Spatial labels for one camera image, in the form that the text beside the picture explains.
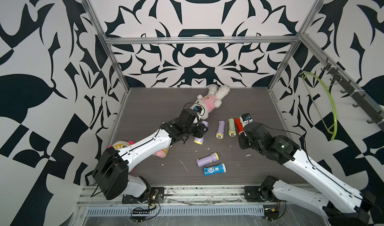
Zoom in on purple flashlight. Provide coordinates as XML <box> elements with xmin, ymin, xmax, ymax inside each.
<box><xmin>194</xmin><ymin>121</ymin><xmax>209</xmax><ymax>145</ymax></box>
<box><xmin>216</xmin><ymin>120</ymin><xmax>225</xmax><ymax>140</ymax></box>

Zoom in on green flashlight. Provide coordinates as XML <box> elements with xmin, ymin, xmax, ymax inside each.
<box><xmin>229</xmin><ymin>118</ymin><xmax>237</xmax><ymax>137</ymax></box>

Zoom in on purple flashlight sideways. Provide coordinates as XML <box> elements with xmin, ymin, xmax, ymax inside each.
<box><xmin>197</xmin><ymin>153</ymin><xmax>219</xmax><ymax>167</ymax></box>

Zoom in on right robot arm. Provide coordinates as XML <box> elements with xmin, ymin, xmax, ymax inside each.
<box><xmin>239</xmin><ymin>121</ymin><xmax>376</xmax><ymax>226</ymax></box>

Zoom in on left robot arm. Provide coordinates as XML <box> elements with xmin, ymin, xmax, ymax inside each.
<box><xmin>92</xmin><ymin>109</ymin><xmax>208</xmax><ymax>200</ymax></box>

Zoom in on blue flashlight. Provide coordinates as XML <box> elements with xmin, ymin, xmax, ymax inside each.
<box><xmin>204</xmin><ymin>163</ymin><xmax>227</xmax><ymax>176</ymax></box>

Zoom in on white teddy bear pink shirt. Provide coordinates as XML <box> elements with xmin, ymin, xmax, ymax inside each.
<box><xmin>190</xmin><ymin>85</ymin><xmax>230</xmax><ymax>120</ymax></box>

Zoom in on pink striped plush pig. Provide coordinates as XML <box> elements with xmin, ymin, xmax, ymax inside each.
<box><xmin>153</xmin><ymin>147</ymin><xmax>169</xmax><ymax>158</ymax></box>

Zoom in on panda plush pink striped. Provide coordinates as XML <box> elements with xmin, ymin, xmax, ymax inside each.
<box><xmin>110</xmin><ymin>141</ymin><xmax>134</xmax><ymax>150</ymax></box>

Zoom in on black hook rack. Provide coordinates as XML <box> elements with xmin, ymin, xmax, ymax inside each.
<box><xmin>322</xmin><ymin>57</ymin><xmax>384</xmax><ymax>131</ymax></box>

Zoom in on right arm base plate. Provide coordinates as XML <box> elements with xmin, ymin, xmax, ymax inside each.
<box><xmin>244</xmin><ymin>186</ymin><xmax>281</xmax><ymax>203</ymax></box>

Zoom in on black connector right cable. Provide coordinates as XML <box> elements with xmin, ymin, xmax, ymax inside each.
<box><xmin>263</xmin><ymin>207</ymin><xmax>280</xmax><ymax>221</ymax></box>

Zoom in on black connector cable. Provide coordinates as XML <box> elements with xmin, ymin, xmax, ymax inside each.
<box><xmin>130</xmin><ymin>207</ymin><xmax>151</xmax><ymax>223</ymax></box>
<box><xmin>263</xmin><ymin>207</ymin><xmax>280</xmax><ymax>221</ymax></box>

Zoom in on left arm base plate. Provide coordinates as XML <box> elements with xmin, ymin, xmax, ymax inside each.
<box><xmin>122</xmin><ymin>187</ymin><xmax>165</xmax><ymax>204</ymax></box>

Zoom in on green hoop on wall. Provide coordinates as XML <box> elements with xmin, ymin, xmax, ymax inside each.
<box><xmin>299</xmin><ymin>71</ymin><xmax>338</xmax><ymax>141</ymax></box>

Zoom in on black connector left cable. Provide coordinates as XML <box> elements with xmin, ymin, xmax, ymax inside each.
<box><xmin>130</xmin><ymin>207</ymin><xmax>151</xmax><ymax>223</ymax></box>

